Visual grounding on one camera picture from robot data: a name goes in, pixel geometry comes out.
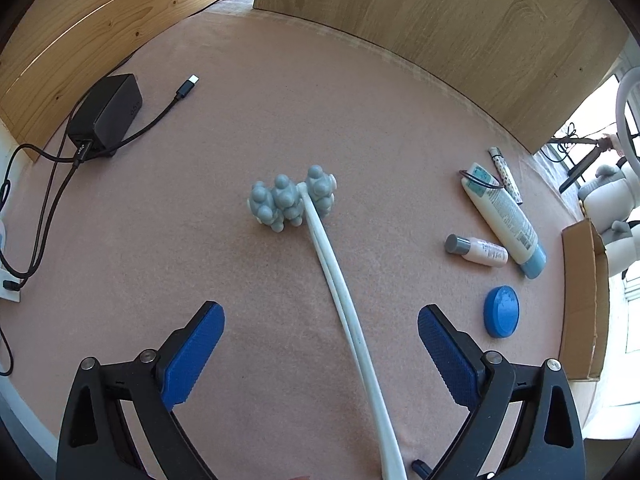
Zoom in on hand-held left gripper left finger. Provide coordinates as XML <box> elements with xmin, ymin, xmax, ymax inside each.
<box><xmin>57</xmin><ymin>301</ymin><xmax>226</xmax><ymax>480</ymax></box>

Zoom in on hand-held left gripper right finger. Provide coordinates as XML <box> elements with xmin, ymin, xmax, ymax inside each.
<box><xmin>417</xmin><ymin>304</ymin><xmax>586</xmax><ymax>480</ymax></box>

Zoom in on blue round lid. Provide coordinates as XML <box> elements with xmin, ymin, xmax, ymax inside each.
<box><xmin>483</xmin><ymin>285</ymin><xmax>521</xmax><ymax>339</ymax></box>

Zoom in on small pink bottle grey cap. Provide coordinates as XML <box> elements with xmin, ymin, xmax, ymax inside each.
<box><xmin>444</xmin><ymin>233</ymin><xmax>509</xmax><ymax>268</ymax></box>

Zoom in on cardboard box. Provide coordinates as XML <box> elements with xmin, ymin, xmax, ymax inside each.
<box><xmin>561</xmin><ymin>217</ymin><xmax>612</xmax><ymax>383</ymax></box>

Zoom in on white tube with blue cap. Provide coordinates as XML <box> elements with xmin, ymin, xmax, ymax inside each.
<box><xmin>458</xmin><ymin>162</ymin><xmax>547</xmax><ymax>279</ymax></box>

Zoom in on white massage roller grey balls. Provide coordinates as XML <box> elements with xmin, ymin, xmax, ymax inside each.
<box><xmin>247</xmin><ymin>165</ymin><xmax>408</xmax><ymax>480</ymax></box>

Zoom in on pink blanket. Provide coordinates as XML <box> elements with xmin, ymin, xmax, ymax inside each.
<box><xmin>0</xmin><ymin>7</ymin><xmax>601</xmax><ymax>480</ymax></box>

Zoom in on patterned lighter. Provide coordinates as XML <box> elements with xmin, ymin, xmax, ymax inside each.
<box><xmin>488</xmin><ymin>146</ymin><xmax>523</xmax><ymax>206</ymax></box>

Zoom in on small penguin plush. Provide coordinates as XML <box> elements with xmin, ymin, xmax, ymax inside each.
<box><xmin>602</xmin><ymin>220</ymin><xmax>640</xmax><ymax>278</ymax></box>

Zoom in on large penguin plush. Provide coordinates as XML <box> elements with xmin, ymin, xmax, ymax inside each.
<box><xmin>577</xmin><ymin>161</ymin><xmax>640</xmax><ymax>222</ymax></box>

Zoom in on black power adapter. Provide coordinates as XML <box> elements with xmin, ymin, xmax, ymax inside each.
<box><xmin>66</xmin><ymin>74</ymin><xmax>144</xmax><ymax>160</ymax></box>

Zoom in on large wooden board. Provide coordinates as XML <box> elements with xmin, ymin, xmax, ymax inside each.
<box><xmin>252</xmin><ymin>0</ymin><xmax>628</xmax><ymax>148</ymax></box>

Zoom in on pine slat panel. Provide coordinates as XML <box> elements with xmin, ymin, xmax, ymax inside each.
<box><xmin>0</xmin><ymin>0</ymin><xmax>246</xmax><ymax>163</ymax></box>

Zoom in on dark red hair tie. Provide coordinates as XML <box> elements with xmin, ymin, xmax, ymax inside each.
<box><xmin>460</xmin><ymin>170</ymin><xmax>507</xmax><ymax>192</ymax></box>

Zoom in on black power cord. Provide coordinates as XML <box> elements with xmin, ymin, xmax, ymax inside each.
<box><xmin>0</xmin><ymin>142</ymin><xmax>88</xmax><ymax>376</ymax></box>

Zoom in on black usb cable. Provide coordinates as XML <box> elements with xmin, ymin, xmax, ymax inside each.
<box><xmin>107</xmin><ymin>75</ymin><xmax>200</xmax><ymax>153</ymax></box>

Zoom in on white ring light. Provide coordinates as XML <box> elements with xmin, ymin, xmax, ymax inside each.
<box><xmin>614</xmin><ymin>66</ymin><xmax>640</xmax><ymax>161</ymax></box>

